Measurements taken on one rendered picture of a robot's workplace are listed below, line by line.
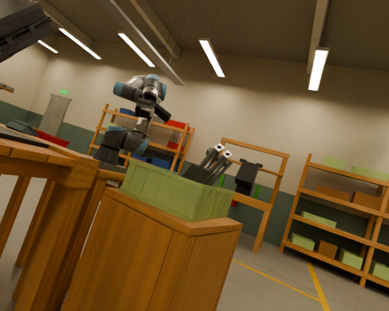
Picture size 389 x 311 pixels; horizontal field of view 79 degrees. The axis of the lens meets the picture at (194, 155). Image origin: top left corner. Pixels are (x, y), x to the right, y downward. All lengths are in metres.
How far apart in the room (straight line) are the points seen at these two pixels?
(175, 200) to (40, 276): 0.71
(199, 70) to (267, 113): 2.52
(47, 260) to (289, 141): 5.73
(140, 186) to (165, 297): 0.48
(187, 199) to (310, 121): 5.66
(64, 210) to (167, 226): 0.51
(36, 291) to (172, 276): 0.67
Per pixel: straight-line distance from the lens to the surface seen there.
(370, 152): 6.51
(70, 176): 1.21
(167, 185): 1.09
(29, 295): 1.46
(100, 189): 1.39
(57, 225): 1.31
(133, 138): 1.50
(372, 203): 5.84
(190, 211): 1.04
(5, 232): 1.93
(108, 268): 1.23
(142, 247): 1.09
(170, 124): 6.62
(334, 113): 6.62
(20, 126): 1.63
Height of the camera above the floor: 0.99
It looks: 4 degrees up
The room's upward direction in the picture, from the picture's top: 19 degrees clockwise
